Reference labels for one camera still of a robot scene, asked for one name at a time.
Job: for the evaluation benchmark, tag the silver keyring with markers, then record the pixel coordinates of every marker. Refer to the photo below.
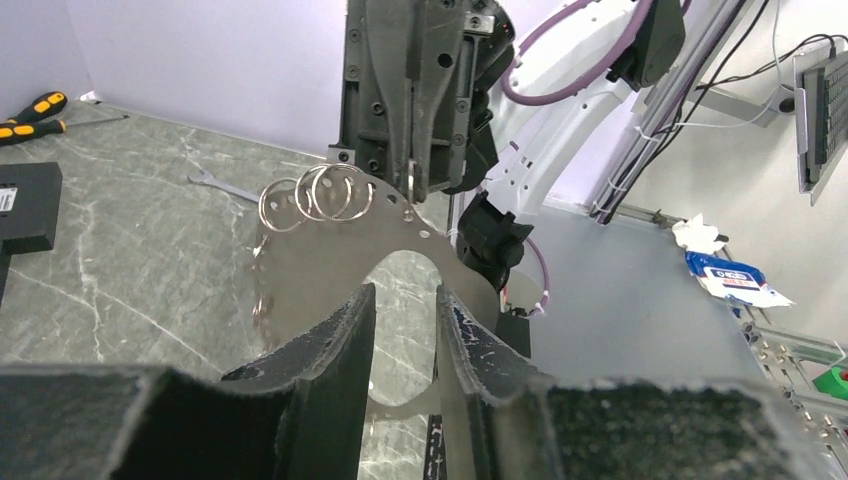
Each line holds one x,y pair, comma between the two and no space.
338,194
281,206
315,184

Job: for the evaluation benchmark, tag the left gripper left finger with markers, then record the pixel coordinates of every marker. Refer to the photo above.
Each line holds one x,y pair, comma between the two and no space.
132,421

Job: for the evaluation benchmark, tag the silver wrench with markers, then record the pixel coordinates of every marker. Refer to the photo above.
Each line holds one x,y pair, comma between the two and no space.
206,178

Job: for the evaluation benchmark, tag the white crumpled tissue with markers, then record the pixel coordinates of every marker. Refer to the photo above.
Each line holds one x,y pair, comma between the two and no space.
694,235

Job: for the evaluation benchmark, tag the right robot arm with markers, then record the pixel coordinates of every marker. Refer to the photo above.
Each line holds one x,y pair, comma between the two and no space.
567,76

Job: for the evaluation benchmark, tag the aluminium rail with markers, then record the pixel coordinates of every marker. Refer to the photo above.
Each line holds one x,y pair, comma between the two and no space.
665,324

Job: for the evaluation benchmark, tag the green red object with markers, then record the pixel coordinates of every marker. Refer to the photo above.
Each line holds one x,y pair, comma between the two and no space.
833,382

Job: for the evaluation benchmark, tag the yellow black screwdriver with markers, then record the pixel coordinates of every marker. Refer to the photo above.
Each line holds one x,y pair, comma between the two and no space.
44,106
14,134

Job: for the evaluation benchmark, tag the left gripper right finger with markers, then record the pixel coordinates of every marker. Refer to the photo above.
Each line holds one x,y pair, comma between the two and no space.
502,418

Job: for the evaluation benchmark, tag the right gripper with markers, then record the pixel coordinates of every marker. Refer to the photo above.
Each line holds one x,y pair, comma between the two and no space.
415,100

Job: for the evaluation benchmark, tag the blue white packet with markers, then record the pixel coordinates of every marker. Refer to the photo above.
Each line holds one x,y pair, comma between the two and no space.
734,282

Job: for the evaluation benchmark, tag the black rectangular box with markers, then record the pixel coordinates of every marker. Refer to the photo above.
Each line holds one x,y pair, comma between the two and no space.
30,200

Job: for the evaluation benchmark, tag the dark perforated ring plate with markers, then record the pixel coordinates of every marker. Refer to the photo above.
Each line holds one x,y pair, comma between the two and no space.
313,306

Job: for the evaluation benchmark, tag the black monitor on stand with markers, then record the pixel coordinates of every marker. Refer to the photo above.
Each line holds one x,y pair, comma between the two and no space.
820,97

